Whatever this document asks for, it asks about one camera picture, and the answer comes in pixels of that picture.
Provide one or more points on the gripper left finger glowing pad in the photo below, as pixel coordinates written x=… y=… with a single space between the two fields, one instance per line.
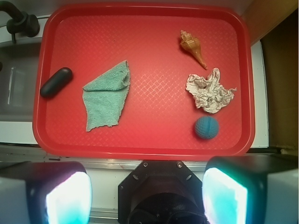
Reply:
x=44 y=193

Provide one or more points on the orange spiral seashell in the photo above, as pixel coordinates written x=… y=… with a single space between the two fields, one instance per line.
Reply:
x=192 y=45

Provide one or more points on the green knitted cloth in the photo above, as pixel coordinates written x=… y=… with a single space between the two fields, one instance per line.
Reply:
x=104 y=97

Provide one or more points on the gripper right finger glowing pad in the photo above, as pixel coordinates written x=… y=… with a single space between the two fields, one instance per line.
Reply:
x=251 y=189

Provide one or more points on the dark plastic pickle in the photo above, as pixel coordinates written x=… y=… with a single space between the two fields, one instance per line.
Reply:
x=56 y=83

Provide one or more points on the crumpled white paper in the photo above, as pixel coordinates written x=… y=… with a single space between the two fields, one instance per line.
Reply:
x=208 y=93

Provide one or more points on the red plastic tray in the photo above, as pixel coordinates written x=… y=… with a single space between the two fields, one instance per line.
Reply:
x=157 y=121

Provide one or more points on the blue textured ball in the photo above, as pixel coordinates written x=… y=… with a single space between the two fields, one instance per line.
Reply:
x=206 y=127

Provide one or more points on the metal sink basin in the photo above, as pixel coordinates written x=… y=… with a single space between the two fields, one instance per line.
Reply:
x=18 y=72

